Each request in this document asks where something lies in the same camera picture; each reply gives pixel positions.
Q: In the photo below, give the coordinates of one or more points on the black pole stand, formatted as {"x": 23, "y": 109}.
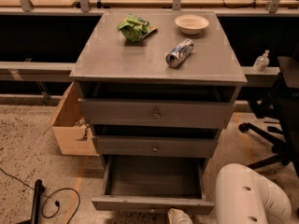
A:
{"x": 38, "y": 191}

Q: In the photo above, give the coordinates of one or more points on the grey drawer cabinet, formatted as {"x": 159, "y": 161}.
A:
{"x": 109, "y": 57}

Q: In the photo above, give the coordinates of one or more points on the grey top drawer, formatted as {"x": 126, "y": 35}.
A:
{"x": 151, "y": 104}

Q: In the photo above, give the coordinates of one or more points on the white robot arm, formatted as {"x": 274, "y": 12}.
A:
{"x": 245, "y": 197}

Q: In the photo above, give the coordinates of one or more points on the green chip bag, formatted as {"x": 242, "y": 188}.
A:
{"x": 135, "y": 28}

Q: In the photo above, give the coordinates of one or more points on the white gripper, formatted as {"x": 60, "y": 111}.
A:
{"x": 178, "y": 216}

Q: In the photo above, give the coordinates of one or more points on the grey middle drawer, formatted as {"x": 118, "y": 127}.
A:
{"x": 155, "y": 141}

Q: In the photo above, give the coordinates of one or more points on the hand sanitizer bottle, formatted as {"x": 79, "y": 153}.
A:
{"x": 261, "y": 62}

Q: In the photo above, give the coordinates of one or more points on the white bowl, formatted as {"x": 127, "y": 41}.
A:
{"x": 191, "y": 24}

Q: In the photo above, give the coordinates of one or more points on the grey drawer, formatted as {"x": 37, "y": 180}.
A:
{"x": 153, "y": 185}
{"x": 151, "y": 104}
{"x": 155, "y": 141}

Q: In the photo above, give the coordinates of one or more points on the black office chair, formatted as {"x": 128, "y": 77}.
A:
{"x": 281, "y": 103}

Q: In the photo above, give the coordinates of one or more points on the grey bottom drawer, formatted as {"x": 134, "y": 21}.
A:
{"x": 153, "y": 185}

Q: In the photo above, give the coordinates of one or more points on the blue silver soda can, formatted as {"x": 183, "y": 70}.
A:
{"x": 179, "y": 53}

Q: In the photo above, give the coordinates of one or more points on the cardboard box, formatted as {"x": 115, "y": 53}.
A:
{"x": 73, "y": 135}

